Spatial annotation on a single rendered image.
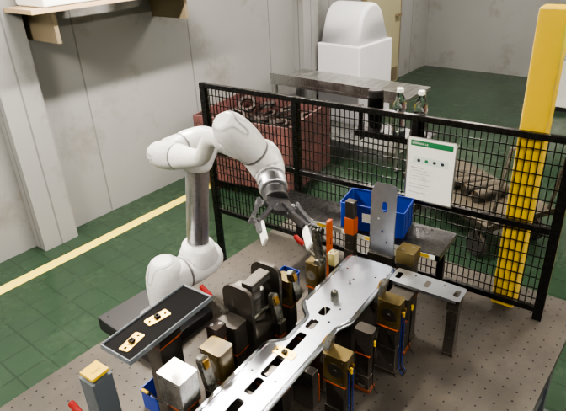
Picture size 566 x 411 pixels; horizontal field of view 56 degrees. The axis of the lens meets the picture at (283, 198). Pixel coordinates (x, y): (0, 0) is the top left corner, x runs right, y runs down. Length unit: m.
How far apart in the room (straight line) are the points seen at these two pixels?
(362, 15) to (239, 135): 5.06
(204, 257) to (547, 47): 1.61
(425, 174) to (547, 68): 0.65
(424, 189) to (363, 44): 4.23
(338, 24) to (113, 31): 2.83
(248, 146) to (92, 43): 3.40
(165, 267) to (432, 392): 1.19
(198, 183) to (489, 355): 1.39
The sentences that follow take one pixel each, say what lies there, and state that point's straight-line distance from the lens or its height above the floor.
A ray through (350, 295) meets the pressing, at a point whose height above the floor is 1.00.
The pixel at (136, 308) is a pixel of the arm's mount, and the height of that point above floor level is 0.76.
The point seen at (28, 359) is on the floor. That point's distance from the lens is 3.75.
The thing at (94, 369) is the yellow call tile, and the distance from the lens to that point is 1.73.
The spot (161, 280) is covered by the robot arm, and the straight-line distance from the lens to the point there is 2.35.
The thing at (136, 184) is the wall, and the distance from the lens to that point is 5.31.
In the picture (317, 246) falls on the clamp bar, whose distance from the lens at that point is 2.15.
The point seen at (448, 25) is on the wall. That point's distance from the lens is 9.81.
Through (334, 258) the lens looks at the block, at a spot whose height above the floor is 1.05.
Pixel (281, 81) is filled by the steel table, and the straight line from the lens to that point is 6.04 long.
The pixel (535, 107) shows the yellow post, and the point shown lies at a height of 1.64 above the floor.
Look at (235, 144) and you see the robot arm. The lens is 1.55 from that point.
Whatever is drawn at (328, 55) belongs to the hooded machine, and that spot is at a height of 0.89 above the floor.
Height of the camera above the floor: 2.29
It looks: 27 degrees down
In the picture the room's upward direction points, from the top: 3 degrees counter-clockwise
